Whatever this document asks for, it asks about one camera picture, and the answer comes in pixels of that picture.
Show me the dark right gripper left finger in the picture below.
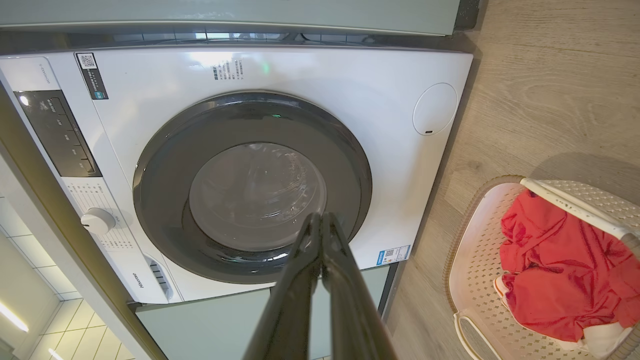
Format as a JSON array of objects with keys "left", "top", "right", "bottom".
[{"left": 242, "top": 213, "right": 322, "bottom": 360}]

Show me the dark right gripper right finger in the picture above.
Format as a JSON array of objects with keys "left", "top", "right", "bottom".
[{"left": 321, "top": 212, "right": 399, "bottom": 360}]

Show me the white plastic colander handle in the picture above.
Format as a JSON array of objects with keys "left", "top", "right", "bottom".
[
  {"left": 453, "top": 309, "right": 503, "bottom": 360},
  {"left": 520, "top": 177, "right": 635, "bottom": 242}
]

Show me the white perforated laundry basket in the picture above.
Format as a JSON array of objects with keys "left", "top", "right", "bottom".
[{"left": 442, "top": 175, "right": 640, "bottom": 360}]

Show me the black cabinet plinth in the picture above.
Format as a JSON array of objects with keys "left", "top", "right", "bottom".
[
  {"left": 377, "top": 261, "right": 402, "bottom": 317},
  {"left": 452, "top": 0, "right": 481, "bottom": 33}
]

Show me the blue energy label sticker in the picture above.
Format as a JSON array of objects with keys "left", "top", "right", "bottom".
[{"left": 376, "top": 245, "right": 412, "bottom": 267}]

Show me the pale green cabinet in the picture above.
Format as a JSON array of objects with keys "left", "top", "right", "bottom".
[
  {"left": 135, "top": 265, "right": 391, "bottom": 360},
  {"left": 0, "top": 0, "right": 461, "bottom": 36}
]

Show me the white detergent drawer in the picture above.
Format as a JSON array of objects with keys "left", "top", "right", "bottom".
[{"left": 112, "top": 240, "right": 183, "bottom": 305}]

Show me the dark round washer door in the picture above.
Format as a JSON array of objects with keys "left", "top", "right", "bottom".
[{"left": 132, "top": 90, "right": 373, "bottom": 285}]

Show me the white washer dial knob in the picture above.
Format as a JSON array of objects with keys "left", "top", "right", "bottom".
[{"left": 80, "top": 207, "right": 117, "bottom": 236}]

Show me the red garment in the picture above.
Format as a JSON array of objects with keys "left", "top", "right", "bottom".
[{"left": 499, "top": 189, "right": 640, "bottom": 344}]

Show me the round white filter cover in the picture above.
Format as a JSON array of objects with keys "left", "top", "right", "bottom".
[{"left": 412, "top": 82, "right": 458, "bottom": 137}]

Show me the white front-load washing machine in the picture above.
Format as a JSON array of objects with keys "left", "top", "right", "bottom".
[{"left": 0, "top": 46, "right": 474, "bottom": 305}]

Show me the beige countertop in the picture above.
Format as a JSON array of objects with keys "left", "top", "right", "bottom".
[{"left": 0, "top": 85, "right": 168, "bottom": 360}]

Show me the white garment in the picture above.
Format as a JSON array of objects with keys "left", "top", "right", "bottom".
[{"left": 494, "top": 274, "right": 637, "bottom": 359}]

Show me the dark washer control panel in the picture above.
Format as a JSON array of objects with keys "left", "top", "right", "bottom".
[{"left": 14, "top": 90, "right": 103, "bottom": 178}]

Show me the black QR code sticker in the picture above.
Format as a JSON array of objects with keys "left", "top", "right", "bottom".
[{"left": 75, "top": 52, "right": 109, "bottom": 101}]

